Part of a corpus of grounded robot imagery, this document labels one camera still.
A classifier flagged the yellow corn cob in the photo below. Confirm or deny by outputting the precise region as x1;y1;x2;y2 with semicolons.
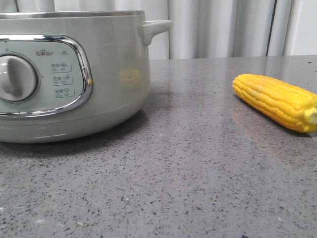
232;74;317;133

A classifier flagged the sage green electric pot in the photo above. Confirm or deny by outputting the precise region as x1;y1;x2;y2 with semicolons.
0;11;172;143

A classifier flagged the white pleated curtain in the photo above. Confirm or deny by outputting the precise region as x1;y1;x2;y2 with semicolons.
0;0;317;60

